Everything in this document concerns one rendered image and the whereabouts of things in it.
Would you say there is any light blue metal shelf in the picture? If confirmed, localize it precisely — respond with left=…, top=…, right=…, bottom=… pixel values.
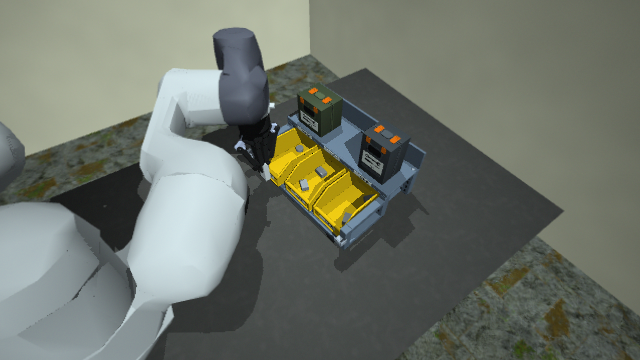
left=277, top=97, right=426, bottom=250

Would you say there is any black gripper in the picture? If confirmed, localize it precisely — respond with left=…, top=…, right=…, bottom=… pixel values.
left=233, top=114, right=280, bottom=181

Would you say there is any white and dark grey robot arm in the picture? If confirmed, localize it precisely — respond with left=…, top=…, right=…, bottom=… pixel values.
left=0, top=27, right=275, bottom=360

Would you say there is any yellow bin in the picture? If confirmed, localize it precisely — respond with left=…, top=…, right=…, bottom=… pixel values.
left=286, top=148, right=350, bottom=212
left=269, top=127, right=322, bottom=187
left=314, top=170, right=379, bottom=237

